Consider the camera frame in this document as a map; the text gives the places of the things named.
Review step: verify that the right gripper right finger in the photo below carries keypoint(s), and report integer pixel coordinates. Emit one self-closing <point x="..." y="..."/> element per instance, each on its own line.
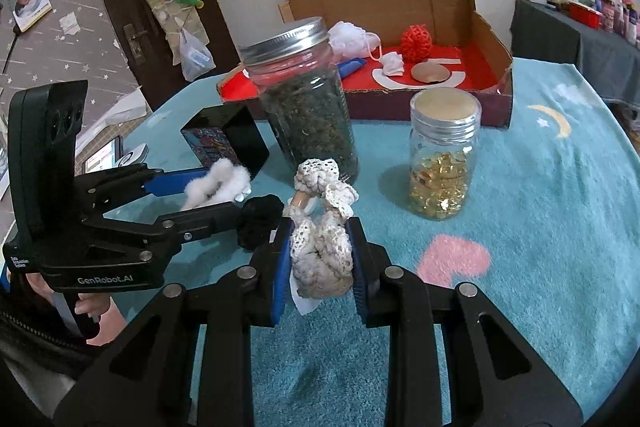
<point x="387" y="295"/>

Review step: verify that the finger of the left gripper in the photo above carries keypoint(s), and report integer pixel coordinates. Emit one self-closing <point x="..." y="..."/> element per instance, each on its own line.
<point x="165" y="237"/>
<point x="150" y="184"/>

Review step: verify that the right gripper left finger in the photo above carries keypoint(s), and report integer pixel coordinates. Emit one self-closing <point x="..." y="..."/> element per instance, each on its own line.
<point x="253" y="295"/>

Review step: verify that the black fuzzy scrunchie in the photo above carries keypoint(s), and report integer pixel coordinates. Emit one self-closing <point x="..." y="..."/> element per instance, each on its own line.
<point x="257" y="218"/>

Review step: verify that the white fluffy star scrunchie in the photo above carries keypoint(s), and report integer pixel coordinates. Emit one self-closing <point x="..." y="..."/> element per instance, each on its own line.
<point x="224" y="182"/>

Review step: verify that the cream lace scrunchie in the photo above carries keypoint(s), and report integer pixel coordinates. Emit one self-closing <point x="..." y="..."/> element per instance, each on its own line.
<point x="320" y="248"/>

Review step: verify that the white mesh bath pouf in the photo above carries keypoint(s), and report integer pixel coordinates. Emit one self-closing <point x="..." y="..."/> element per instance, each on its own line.
<point x="349" y="41"/>

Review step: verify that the round tan powder puff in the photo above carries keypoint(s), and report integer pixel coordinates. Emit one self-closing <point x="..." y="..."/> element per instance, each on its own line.
<point x="430" y="72"/>

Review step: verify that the white cloth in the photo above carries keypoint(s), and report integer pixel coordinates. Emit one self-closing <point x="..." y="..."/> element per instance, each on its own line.
<point x="392" y="64"/>

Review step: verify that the red mesh bath pouf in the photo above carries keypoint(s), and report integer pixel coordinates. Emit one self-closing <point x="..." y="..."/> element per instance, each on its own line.
<point x="416" y="44"/>

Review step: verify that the sheer white organza scrunchie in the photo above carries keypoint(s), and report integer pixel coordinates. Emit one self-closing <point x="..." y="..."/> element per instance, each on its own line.
<point x="303" y="305"/>

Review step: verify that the person's left hand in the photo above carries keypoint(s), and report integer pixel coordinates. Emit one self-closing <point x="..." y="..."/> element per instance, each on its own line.
<point x="99" y="307"/>

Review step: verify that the smartphone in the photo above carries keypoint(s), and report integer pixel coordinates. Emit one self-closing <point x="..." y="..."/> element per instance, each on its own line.
<point x="107" y="157"/>

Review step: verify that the white power bank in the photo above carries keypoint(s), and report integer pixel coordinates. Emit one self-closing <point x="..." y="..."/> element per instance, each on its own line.
<point x="133" y="157"/>

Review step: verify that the black colourful tin box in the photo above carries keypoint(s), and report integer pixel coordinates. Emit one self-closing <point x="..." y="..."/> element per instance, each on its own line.
<point x="226" y="131"/>

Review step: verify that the tall jar of tea leaves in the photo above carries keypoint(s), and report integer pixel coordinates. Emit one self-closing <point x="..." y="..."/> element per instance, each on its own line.
<point x="301" y="93"/>

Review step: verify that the white plastic bag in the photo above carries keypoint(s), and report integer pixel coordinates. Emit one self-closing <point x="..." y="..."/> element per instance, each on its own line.
<point x="195" y="58"/>

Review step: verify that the teal fleece table blanket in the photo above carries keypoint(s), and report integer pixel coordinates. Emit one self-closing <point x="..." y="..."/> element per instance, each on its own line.
<point x="550" y="233"/>

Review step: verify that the small jar of gold capsules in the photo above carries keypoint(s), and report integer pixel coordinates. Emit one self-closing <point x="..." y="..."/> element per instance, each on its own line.
<point x="444" y="126"/>

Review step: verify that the hanging fabric organizer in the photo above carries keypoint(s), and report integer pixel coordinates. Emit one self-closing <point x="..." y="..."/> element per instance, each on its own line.
<point x="173" y="17"/>

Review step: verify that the cardboard box with red liner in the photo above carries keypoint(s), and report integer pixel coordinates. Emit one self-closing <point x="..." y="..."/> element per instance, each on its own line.
<point x="462" y="41"/>

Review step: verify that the side table with grey cloth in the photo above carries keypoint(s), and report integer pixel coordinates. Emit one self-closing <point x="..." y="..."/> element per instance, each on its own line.
<point x="607" y="61"/>

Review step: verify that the red basin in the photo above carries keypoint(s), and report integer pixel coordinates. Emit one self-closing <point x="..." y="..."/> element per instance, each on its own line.
<point x="584" y="14"/>

